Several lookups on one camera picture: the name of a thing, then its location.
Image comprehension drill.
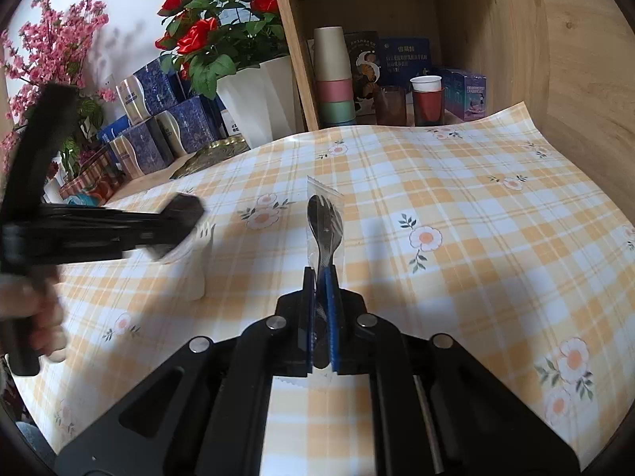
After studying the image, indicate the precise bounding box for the person's left hand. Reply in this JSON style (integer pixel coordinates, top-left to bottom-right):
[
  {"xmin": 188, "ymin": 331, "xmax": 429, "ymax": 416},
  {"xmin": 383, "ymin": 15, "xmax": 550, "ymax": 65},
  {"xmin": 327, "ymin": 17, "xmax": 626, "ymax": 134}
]
[{"xmin": 0, "ymin": 278, "xmax": 69, "ymax": 361}]

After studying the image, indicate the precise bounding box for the dark blue book box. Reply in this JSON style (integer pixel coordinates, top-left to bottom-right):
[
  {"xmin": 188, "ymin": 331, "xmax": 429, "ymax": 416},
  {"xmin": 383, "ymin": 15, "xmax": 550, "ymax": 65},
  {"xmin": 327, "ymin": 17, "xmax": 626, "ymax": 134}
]
[{"xmin": 379, "ymin": 36, "xmax": 432, "ymax": 106}]

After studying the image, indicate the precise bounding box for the yellow plaid floral tablecloth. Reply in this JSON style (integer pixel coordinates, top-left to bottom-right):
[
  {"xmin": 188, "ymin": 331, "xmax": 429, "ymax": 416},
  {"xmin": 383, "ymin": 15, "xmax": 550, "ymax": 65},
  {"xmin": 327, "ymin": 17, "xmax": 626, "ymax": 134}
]
[{"xmin": 10, "ymin": 102, "xmax": 635, "ymax": 476}]

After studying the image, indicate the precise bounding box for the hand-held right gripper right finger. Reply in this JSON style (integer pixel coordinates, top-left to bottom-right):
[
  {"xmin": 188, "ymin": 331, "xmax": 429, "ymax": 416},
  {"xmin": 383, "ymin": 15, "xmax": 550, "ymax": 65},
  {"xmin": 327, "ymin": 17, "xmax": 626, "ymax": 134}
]
[{"xmin": 322, "ymin": 264, "xmax": 581, "ymax": 476}]

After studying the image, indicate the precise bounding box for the blue illustrated box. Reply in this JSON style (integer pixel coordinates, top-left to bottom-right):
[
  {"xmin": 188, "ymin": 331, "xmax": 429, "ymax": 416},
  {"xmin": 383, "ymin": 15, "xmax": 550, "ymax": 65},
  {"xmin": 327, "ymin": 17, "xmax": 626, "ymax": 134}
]
[{"xmin": 439, "ymin": 66, "xmax": 490, "ymax": 122}]

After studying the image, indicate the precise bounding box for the brown glass tumbler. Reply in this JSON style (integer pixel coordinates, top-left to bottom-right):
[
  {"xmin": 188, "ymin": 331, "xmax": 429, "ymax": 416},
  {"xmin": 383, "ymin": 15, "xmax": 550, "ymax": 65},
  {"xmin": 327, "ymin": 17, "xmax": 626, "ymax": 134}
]
[{"xmin": 372, "ymin": 85, "xmax": 408, "ymax": 127}]

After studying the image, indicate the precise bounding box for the striped woven basket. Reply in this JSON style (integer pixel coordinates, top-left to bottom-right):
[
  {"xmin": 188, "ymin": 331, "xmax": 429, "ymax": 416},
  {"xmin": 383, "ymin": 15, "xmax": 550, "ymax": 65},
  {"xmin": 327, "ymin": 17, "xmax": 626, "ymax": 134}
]
[{"xmin": 58, "ymin": 146, "xmax": 126, "ymax": 205}]

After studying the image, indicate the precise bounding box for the gold and blue gift box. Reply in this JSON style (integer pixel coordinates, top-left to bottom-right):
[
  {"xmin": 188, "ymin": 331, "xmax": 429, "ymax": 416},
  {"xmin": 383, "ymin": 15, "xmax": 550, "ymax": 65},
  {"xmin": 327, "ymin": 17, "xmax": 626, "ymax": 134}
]
[
  {"xmin": 108, "ymin": 118, "xmax": 175, "ymax": 180},
  {"xmin": 154, "ymin": 93, "xmax": 220, "ymax": 158},
  {"xmin": 116, "ymin": 56, "xmax": 188, "ymax": 123}
]

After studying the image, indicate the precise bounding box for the dark illustrated box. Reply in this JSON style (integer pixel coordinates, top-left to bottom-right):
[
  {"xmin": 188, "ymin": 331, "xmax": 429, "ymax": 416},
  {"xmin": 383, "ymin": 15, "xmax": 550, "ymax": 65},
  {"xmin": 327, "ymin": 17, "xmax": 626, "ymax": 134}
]
[{"xmin": 344, "ymin": 32, "xmax": 381, "ymax": 111}]

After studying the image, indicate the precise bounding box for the wooden shelf unit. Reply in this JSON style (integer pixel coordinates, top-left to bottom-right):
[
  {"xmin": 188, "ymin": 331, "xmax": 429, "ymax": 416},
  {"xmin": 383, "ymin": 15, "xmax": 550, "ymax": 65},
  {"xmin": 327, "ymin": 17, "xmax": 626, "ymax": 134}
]
[{"xmin": 267, "ymin": 0, "xmax": 552, "ymax": 133}]

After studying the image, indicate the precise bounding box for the black plastic fork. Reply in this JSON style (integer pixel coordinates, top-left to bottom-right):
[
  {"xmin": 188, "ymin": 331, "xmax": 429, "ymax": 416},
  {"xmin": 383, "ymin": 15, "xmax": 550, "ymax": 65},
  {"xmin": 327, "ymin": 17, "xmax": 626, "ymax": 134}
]
[{"xmin": 304, "ymin": 175, "xmax": 346, "ymax": 376}]

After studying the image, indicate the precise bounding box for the small white paper cup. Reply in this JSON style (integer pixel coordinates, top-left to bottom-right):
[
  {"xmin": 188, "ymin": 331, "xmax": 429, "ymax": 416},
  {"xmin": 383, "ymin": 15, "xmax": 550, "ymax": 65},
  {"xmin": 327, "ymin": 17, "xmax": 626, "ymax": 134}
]
[{"xmin": 409, "ymin": 75, "xmax": 443, "ymax": 93}]

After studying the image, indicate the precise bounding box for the pink blossom bouquet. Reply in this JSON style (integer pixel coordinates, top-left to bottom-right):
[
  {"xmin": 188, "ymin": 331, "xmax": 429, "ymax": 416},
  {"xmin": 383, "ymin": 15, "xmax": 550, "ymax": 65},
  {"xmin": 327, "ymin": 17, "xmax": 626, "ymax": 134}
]
[{"xmin": 0, "ymin": 0, "xmax": 118, "ymax": 175}]

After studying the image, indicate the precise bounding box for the red rose bouquet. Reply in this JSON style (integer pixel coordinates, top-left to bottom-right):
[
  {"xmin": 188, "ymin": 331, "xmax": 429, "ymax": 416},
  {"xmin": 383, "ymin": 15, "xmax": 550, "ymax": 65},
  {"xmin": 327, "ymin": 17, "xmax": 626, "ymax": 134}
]
[{"xmin": 156, "ymin": 0, "xmax": 292, "ymax": 101}]

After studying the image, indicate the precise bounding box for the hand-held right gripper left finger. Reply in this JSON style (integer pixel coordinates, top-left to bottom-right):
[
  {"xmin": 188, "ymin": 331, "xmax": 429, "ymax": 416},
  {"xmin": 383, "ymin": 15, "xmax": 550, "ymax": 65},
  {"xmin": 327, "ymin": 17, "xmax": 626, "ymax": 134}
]
[{"xmin": 54, "ymin": 267, "xmax": 321, "ymax": 476}]

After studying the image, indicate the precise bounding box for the stack of pastel cups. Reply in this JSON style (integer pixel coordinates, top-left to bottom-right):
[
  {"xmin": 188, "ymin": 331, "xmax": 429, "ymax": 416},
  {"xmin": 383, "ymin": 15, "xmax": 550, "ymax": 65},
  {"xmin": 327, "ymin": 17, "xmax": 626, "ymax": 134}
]
[{"xmin": 312, "ymin": 26, "xmax": 359, "ymax": 130}]

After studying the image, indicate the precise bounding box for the white faceted flower pot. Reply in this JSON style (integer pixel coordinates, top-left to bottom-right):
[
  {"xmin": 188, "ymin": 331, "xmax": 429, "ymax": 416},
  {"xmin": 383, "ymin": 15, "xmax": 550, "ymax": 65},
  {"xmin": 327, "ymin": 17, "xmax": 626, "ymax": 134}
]
[{"xmin": 215, "ymin": 56, "xmax": 299, "ymax": 150}]

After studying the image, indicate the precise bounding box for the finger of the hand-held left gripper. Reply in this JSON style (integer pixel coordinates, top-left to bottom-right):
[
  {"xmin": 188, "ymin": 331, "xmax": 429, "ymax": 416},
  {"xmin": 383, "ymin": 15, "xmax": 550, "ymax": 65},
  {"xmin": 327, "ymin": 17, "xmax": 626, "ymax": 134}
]
[
  {"xmin": 47, "ymin": 229, "xmax": 198, "ymax": 264},
  {"xmin": 42, "ymin": 192, "xmax": 207, "ymax": 233}
]

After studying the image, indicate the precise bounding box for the gold foil tray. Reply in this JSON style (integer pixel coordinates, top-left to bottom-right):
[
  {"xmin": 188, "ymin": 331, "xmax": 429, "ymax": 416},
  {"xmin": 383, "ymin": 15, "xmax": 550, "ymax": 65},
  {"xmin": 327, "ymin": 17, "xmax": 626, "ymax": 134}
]
[{"xmin": 169, "ymin": 134, "xmax": 252, "ymax": 180}]

